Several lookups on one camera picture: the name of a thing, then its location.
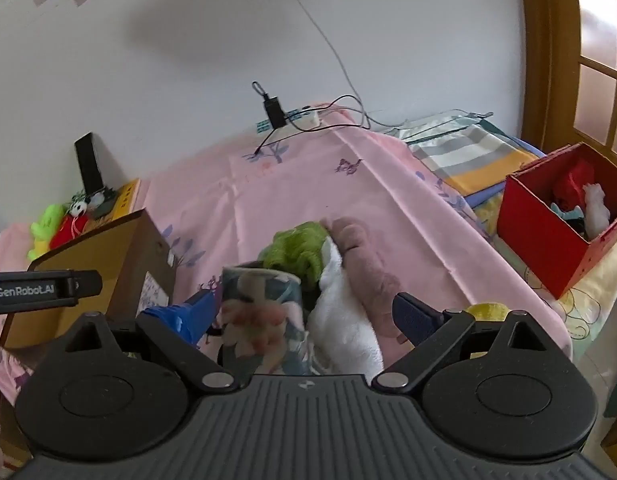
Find pink teddy bear plush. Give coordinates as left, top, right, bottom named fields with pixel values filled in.
left=320, top=217, right=401, bottom=339

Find yellow cloth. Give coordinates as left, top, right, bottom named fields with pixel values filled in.
left=465, top=302, right=511, bottom=322

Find floral fabric pouch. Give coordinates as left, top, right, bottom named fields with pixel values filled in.
left=217, top=266, right=311, bottom=382

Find white fluffy plush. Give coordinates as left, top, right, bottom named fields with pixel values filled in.
left=306, top=236, right=384, bottom=382

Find green knitted plush toy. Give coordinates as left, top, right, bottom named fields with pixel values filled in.
left=258, top=221, right=329, bottom=290

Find lime green frog plush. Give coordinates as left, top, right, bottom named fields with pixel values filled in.
left=28, top=204, right=66, bottom=261

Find brown cardboard box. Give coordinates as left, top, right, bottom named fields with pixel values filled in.
left=0, top=210, right=176, bottom=350

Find red panda charm plush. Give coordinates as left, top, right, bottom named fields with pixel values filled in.
left=49, top=200, right=89, bottom=250

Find dark green small object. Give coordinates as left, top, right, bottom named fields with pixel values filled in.
left=87, top=186, right=118, bottom=220

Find yellow flat box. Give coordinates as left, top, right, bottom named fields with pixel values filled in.
left=84, top=178, right=141, bottom=233

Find red cardboard box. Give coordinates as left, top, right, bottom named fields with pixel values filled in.
left=497, top=143, right=617, bottom=298

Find black upright phone stand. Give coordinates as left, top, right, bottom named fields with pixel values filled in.
left=74, top=132, right=104, bottom=196

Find pink deer print bedsheet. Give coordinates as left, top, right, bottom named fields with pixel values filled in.
left=0, top=126, right=571, bottom=400

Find striped folded blanket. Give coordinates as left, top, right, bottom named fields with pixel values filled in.
left=386, top=110, right=543, bottom=197

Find red plush in box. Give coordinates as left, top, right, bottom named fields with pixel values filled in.
left=552, top=159, right=595, bottom=211

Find white plush in box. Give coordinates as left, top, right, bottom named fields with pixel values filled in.
left=584, top=183, right=610, bottom=240

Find black charger adapter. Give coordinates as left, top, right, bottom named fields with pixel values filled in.
left=263, top=93, right=288, bottom=130

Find white power strip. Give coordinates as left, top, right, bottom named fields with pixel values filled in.
left=256, top=107, right=321, bottom=136

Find grey wall cable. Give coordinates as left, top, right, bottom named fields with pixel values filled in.
left=290, top=0, right=409, bottom=131

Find wooden window frame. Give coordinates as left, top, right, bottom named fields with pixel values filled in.
left=521, top=0, right=617, bottom=165

